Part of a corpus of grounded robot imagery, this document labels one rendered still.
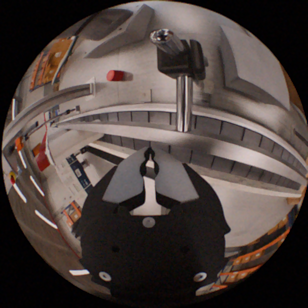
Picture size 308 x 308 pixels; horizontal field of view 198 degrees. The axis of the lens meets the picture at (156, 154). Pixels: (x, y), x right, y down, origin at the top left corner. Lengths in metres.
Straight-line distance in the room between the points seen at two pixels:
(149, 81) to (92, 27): 0.24
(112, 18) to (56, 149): 0.33
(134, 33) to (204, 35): 0.15
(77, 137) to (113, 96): 0.15
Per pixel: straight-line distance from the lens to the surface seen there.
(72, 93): 0.39
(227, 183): 0.16
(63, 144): 0.23
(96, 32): 0.31
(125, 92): 0.27
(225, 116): 0.15
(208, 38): 0.26
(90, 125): 0.15
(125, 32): 0.26
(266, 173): 0.23
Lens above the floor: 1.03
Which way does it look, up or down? 49 degrees down
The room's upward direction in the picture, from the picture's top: 135 degrees counter-clockwise
